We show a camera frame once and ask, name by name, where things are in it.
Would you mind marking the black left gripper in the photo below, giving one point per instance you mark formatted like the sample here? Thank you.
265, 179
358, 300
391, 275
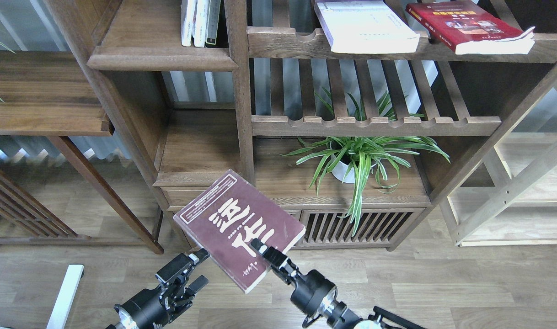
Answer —
153, 309

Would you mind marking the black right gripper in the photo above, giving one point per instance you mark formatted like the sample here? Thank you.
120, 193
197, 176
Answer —
314, 294

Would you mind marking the maroon book white characters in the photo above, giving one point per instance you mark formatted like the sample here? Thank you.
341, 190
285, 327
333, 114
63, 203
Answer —
227, 216

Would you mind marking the red hardcover book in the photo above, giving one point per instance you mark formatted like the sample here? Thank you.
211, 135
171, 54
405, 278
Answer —
468, 29

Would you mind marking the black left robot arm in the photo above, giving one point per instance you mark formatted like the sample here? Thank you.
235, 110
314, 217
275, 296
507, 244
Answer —
153, 309

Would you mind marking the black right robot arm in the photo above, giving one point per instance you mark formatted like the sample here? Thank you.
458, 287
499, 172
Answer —
345, 318

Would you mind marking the white plant pot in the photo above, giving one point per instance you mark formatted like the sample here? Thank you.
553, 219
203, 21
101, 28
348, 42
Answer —
342, 173

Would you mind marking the spider plant green leaves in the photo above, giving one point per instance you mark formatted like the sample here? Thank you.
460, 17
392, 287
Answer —
365, 156

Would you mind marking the dark wooden bookshelf cabinet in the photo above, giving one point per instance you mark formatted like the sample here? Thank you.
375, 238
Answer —
188, 114

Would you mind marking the dark slatted wooden rack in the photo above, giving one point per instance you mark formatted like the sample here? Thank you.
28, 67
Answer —
23, 210

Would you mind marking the white upright book middle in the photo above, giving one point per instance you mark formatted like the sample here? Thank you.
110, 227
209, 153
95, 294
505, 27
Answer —
200, 21

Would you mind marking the white upright book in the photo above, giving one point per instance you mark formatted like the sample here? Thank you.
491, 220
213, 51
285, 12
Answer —
187, 19
200, 21

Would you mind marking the white paperback book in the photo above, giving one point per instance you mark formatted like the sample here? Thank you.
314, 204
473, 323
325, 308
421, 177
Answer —
364, 27

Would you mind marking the dark spine upright book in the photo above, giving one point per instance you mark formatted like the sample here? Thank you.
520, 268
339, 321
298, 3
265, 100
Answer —
213, 23

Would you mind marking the white upright book left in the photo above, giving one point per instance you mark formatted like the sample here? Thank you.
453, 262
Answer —
187, 19

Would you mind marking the light wooden shelf frame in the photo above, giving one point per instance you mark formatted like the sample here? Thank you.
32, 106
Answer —
517, 203

